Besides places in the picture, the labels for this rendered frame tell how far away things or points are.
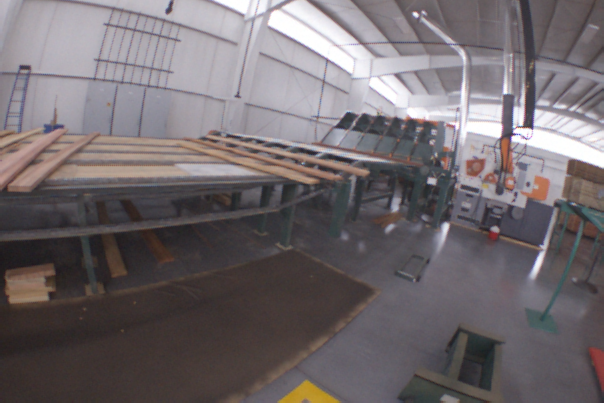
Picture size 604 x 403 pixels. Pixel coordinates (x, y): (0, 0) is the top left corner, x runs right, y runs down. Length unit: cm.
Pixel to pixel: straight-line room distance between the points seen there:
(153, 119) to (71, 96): 257
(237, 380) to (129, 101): 663
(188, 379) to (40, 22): 806
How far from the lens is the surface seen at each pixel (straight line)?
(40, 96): 778
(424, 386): 140
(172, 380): 144
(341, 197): 317
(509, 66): 699
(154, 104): 725
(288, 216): 267
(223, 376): 145
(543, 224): 651
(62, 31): 800
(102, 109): 702
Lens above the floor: 122
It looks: 9 degrees down
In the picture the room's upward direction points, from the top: 10 degrees clockwise
